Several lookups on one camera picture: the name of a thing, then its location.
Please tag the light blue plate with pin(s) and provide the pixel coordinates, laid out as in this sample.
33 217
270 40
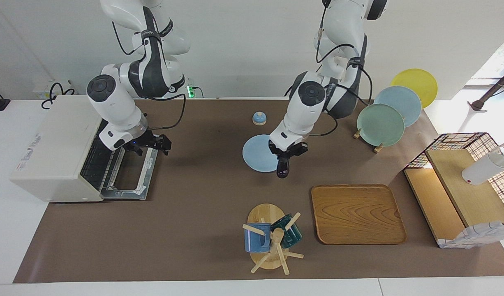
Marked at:
256 154

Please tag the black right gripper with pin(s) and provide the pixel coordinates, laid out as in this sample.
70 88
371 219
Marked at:
149 142

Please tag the toaster oven glass door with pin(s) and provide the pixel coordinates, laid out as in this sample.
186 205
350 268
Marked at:
147 172

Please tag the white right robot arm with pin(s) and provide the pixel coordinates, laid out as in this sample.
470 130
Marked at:
112 98

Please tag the blue mug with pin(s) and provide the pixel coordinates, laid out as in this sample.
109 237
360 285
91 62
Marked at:
254 242

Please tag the dark green mug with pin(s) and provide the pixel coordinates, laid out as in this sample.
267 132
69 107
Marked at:
292 236

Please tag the white cylindrical device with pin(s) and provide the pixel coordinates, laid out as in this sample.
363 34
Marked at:
482 169

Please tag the yellow racked plate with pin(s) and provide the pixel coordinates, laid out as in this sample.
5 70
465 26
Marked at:
416 82

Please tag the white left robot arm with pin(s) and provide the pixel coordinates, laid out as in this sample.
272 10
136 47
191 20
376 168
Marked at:
309 102

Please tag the rectangular wooden tray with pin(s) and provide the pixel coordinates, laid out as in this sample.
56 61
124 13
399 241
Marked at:
359 213

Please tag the cream toaster oven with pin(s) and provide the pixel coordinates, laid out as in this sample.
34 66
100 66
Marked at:
50 152

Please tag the pale blue racked plate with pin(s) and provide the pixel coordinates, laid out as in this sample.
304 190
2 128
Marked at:
400 98

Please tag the wooden plate rack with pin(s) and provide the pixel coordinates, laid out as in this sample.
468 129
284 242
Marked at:
378 148

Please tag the white marbled cloth strip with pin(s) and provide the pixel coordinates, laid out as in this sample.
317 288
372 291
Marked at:
478 234

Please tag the wooden shelf unit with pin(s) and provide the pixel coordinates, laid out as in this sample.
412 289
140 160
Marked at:
465 197

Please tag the brown table mat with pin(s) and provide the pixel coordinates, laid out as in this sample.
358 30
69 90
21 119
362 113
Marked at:
194 213

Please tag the white power strip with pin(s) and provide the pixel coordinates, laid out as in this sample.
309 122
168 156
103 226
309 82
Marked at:
40 88

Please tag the wooden mug tree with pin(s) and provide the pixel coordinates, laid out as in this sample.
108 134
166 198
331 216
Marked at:
265 213

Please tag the pale green racked plate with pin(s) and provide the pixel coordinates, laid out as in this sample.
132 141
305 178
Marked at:
379 125

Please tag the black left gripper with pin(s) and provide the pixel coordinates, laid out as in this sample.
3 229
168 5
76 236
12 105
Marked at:
289 153

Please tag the dark purple eggplant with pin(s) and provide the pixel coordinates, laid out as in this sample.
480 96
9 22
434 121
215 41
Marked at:
283 170

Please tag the dark metal pole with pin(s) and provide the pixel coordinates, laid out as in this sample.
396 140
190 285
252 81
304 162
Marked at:
494 88

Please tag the small blue bell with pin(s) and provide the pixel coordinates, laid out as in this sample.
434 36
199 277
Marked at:
259 119

